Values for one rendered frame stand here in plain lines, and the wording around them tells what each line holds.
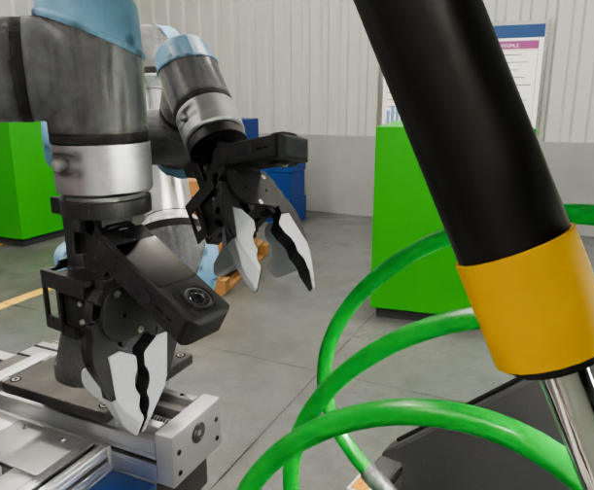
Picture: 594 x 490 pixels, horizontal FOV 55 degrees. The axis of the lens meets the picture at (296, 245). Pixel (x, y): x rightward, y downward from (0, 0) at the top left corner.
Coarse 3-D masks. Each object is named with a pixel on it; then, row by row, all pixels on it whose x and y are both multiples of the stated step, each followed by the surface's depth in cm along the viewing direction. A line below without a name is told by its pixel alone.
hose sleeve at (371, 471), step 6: (372, 468) 52; (366, 474) 52; (372, 474) 52; (378, 474) 52; (384, 474) 52; (366, 480) 52; (372, 480) 52; (378, 480) 52; (384, 480) 52; (372, 486) 52; (378, 486) 52; (384, 486) 51; (390, 486) 52
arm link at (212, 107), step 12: (204, 96) 66; (216, 96) 67; (228, 96) 69; (180, 108) 67; (192, 108) 66; (204, 108) 66; (216, 108) 66; (228, 108) 67; (180, 120) 66; (192, 120) 66; (204, 120) 65; (216, 120) 65; (228, 120) 66; (240, 120) 68; (180, 132) 68; (192, 132) 66
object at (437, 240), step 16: (576, 208) 38; (592, 208) 37; (576, 224) 38; (592, 224) 37; (432, 240) 44; (448, 240) 43; (400, 256) 46; (416, 256) 45; (384, 272) 47; (368, 288) 48; (352, 304) 49; (336, 320) 50; (336, 336) 51; (320, 352) 52; (320, 368) 53; (352, 448) 53; (368, 464) 53
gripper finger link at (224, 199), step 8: (224, 184) 60; (224, 192) 59; (216, 200) 59; (224, 200) 59; (232, 200) 60; (216, 208) 59; (224, 208) 58; (240, 208) 60; (224, 216) 58; (232, 216) 58; (224, 224) 58; (232, 224) 57; (232, 232) 57
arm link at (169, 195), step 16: (144, 32) 106; (160, 32) 107; (176, 32) 108; (144, 48) 104; (144, 64) 104; (160, 176) 100; (160, 192) 99; (176, 192) 100; (160, 208) 98; (176, 208) 99; (144, 224) 97; (160, 224) 96; (176, 224) 96; (160, 240) 95; (176, 240) 96; (192, 240) 97; (192, 256) 96; (208, 256) 97; (208, 272) 96
